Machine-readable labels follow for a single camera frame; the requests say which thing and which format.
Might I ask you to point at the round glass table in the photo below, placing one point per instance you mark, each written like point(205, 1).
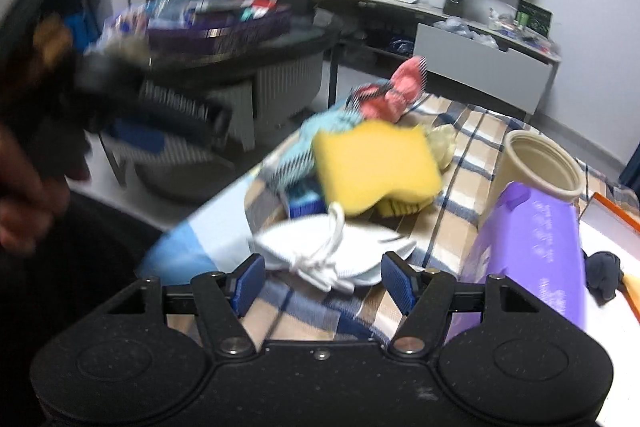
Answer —
point(280, 52)

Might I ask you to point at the pale yellow cloth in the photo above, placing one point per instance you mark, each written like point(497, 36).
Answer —
point(442, 144)

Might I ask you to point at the small blue packet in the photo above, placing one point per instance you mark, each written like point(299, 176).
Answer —
point(305, 204)

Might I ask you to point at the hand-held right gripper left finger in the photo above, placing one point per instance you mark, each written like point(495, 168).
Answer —
point(250, 284)

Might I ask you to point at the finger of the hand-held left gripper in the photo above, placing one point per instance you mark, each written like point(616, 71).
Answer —
point(190, 119)

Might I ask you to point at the dark sock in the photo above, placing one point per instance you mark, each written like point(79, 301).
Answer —
point(602, 277)

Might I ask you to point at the plaid blanket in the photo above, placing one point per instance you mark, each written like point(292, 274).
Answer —
point(450, 217)

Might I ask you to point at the light blue knitted cloth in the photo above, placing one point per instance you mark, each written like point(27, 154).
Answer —
point(305, 142)

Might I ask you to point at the yellow sponge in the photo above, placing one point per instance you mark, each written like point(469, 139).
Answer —
point(375, 162)

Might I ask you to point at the light blue sheet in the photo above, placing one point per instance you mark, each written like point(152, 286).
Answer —
point(200, 237)

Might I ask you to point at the pink checkered-trim towel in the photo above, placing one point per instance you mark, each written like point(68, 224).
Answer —
point(395, 94)

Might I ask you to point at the white face mask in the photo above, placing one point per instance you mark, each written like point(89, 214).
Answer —
point(310, 247)

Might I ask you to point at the person's left hand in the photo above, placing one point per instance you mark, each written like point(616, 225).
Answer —
point(25, 212)

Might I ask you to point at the purple tin of clutter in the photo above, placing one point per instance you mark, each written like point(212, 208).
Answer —
point(220, 34)

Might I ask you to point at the green and black box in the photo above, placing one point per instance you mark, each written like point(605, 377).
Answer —
point(532, 17)

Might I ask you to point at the white box with orange rim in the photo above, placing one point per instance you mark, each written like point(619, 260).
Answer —
point(615, 357)

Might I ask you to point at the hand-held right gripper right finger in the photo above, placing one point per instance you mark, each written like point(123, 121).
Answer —
point(397, 287)

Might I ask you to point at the beige ribbed cup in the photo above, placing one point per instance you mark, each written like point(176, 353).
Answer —
point(530, 167)

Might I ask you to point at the clear plastic bags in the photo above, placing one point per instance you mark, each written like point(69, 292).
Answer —
point(462, 28)

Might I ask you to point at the white television cabinet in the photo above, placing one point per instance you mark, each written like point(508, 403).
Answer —
point(480, 62)

